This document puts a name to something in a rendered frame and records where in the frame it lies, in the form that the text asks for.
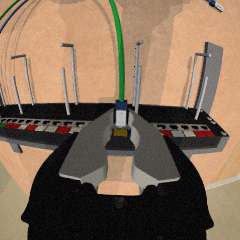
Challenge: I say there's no blue and white network cable plug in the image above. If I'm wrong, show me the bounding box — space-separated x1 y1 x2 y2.
209 0 224 12

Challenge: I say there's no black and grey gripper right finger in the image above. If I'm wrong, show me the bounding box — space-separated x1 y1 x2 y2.
126 108 214 230

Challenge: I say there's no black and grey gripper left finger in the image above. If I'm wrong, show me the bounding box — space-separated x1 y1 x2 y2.
21 108 116 224

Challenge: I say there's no black network port rack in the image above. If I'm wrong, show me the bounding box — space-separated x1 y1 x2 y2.
0 40 230 159

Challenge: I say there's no green patch cord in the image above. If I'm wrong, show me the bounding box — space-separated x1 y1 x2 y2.
0 0 125 102

